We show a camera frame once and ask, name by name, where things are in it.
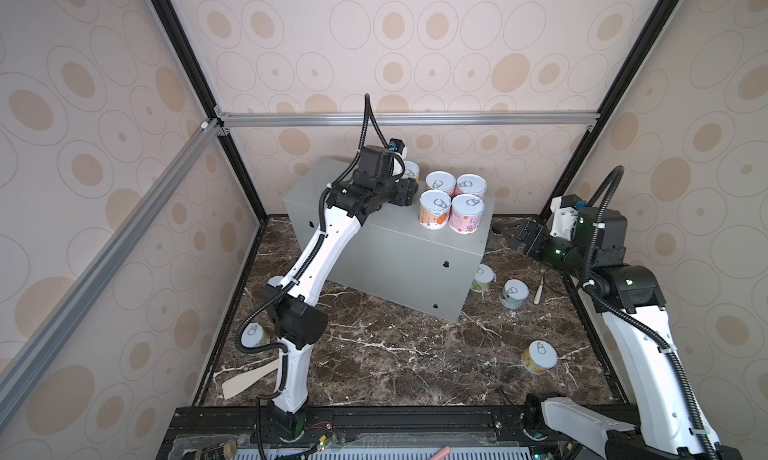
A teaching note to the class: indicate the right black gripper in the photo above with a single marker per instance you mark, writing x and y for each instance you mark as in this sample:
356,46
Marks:
540,238

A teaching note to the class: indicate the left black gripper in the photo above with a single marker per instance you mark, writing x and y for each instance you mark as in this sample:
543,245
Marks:
403,191

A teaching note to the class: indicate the yellow label can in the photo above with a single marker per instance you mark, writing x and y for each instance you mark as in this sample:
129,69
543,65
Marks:
411,170

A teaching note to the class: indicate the brown orange label can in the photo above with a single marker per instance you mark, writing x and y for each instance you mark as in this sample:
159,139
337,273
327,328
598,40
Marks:
434,209

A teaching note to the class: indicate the orange pink label can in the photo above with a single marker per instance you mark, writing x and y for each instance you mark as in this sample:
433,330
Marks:
441,181

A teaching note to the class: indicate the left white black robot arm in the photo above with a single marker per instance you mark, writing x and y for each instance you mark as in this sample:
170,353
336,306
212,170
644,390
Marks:
298,325

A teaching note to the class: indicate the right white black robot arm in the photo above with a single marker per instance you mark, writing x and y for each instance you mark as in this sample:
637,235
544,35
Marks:
629,299

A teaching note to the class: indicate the teal flat can right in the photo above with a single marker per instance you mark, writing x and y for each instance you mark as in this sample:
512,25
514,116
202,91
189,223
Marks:
515,294

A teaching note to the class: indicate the grey metal cabinet box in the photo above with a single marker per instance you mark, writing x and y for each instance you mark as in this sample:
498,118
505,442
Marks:
394,258

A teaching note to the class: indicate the teal label can left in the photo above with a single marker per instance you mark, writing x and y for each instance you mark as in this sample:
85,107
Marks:
275,281

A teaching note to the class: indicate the pink pen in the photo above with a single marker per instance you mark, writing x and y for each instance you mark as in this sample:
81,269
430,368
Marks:
441,454

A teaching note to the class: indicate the wooden spatula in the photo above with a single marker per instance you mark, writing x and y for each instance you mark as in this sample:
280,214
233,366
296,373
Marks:
238,384

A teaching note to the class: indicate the brass cylinder on base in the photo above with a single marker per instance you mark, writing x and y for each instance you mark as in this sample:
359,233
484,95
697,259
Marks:
226,450

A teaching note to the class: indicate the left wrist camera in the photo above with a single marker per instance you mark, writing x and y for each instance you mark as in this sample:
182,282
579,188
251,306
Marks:
399,147

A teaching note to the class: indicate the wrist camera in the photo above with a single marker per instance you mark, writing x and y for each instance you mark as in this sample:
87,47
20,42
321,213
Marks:
565,211
399,147

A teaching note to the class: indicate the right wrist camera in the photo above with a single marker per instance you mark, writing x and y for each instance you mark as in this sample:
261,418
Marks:
565,211

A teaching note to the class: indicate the white handle fork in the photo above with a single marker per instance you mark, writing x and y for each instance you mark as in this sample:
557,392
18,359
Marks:
539,291

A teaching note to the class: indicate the horizontal aluminium rail back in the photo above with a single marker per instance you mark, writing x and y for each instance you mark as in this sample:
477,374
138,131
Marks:
423,119

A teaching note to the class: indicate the diagonal aluminium rail left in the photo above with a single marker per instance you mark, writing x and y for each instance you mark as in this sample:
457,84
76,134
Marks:
46,343

